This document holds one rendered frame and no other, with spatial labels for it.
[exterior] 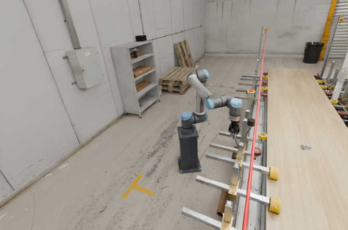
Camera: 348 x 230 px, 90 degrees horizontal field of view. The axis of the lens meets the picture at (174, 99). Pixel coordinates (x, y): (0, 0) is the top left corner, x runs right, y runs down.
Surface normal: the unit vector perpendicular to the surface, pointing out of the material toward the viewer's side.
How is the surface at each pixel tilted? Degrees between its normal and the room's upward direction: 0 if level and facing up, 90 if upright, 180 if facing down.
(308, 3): 90
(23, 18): 90
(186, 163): 90
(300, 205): 0
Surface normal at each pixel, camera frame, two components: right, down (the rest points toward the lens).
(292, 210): -0.07, -0.90
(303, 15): -0.44, 0.42
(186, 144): 0.07, 0.43
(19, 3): 0.90, 0.12
